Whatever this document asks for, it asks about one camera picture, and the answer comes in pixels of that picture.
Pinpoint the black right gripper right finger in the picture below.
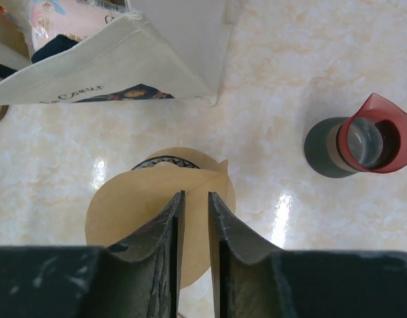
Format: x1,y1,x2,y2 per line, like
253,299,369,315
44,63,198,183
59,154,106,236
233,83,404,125
208,192,407,317

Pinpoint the beige canvas tote bag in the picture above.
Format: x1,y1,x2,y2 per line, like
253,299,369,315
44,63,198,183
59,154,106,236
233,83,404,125
0,1,238,105

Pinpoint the dark flask with red cap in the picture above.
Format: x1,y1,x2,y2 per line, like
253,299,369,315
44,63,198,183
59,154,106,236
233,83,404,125
304,93,407,178

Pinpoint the wooden dripper stand disc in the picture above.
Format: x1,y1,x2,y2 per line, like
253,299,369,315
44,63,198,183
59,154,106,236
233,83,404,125
145,147,224,172

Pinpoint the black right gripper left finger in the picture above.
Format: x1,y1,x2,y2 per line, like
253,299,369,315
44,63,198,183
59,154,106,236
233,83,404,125
0,191,185,317

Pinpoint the brown paper coffee filter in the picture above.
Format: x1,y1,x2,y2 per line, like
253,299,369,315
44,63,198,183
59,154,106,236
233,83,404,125
85,164,236,288

